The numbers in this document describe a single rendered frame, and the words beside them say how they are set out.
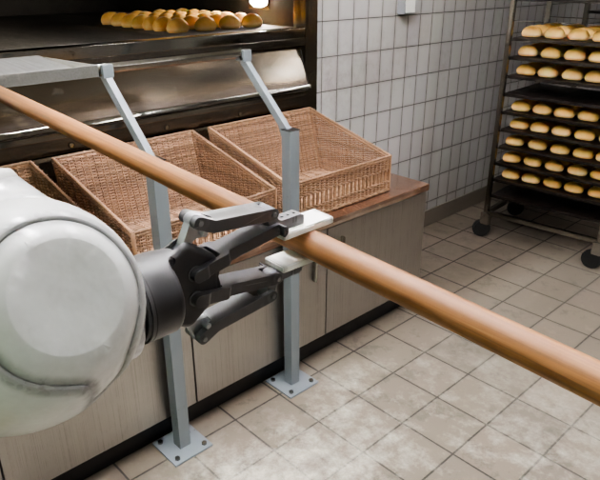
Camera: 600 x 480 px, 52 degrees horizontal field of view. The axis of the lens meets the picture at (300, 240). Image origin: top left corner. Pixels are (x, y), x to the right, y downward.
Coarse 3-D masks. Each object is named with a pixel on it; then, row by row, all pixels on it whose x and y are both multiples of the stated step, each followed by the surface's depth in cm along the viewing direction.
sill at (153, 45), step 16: (224, 32) 238; (240, 32) 238; (256, 32) 243; (272, 32) 248; (288, 32) 253; (304, 32) 260; (32, 48) 192; (48, 48) 192; (64, 48) 193; (80, 48) 197; (96, 48) 200; (112, 48) 204; (128, 48) 208; (144, 48) 212; (160, 48) 216; (176, 48) 220; (192, 48) 225
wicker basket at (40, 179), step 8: (8, 168) 190; (16, 168) 191; (24, 168) 193; (32, 168) 193; (24, 176) 194; (32, 176) 195; (40, 176) 191; (48, 176) 188; (32, 184) 195; (40, 184) 193; (48, 184) 188; (48, 192) 191; (56, 192) 186; (64, 192) 183; (64, 200) 183
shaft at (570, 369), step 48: (0, 96) 117; (96, 144) 92; (192, 192) 76; (288, 240) 64; (336, 240) 62; (384, 288) 56; (432, 288) 53; (480, 336) 49; (528, 336) 47; (576, 384) 44
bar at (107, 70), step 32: (96, 64) 164; (128, 64) 170; (160, 64) 176; (128, 128) 164; (288, 128) 191; (288, 160) 192; (160, 192) 162; (288, 192) 197; (160, 224) 165; (288, 288) 211; (288, 320) 216; (288, 352) 222; (288, 384) 227; (160, 448) 196; (192, 448) 196
